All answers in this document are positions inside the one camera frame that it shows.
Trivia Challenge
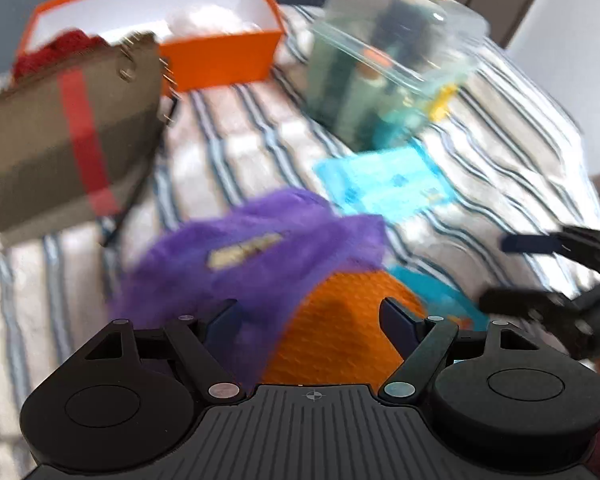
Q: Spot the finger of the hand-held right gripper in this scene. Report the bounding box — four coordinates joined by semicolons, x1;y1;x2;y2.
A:
479;287;600;361
500;225;600;281

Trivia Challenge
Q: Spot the orange honeycomb silicone mat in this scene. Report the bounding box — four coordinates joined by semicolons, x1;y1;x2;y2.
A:
262;270;426;391

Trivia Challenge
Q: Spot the clear plastic storage container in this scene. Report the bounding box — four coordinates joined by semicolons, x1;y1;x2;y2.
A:
305;0;488;151

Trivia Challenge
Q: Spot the light blue packet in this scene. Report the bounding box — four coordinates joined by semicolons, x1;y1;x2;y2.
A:
312;142;456;221

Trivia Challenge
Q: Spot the purple fleece cloth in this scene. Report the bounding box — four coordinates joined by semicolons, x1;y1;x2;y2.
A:
107;187;388;386

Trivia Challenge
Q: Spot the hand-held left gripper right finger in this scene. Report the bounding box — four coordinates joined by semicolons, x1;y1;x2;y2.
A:
378;297;542;406

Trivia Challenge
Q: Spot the red plush toy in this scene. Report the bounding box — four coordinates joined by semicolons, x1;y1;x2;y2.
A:
12;30;112;81

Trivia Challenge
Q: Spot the white towel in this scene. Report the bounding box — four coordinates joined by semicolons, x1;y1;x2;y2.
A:
166;4;261;41

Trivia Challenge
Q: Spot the orange cardboard box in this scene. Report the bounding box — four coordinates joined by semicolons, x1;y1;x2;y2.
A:
16;0;286;98

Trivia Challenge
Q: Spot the brown canvas bag red stripe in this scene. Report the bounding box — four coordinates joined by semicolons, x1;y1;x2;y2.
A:
0;30;178;248

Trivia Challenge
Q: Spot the teal packet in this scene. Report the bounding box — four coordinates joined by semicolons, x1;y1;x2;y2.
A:
387;265;491;333

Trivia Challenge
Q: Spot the striped blanket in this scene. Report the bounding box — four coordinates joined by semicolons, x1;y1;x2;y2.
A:
0;5;600;461

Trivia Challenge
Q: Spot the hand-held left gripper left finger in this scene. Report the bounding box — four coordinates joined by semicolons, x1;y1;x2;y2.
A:
82;299;246;404

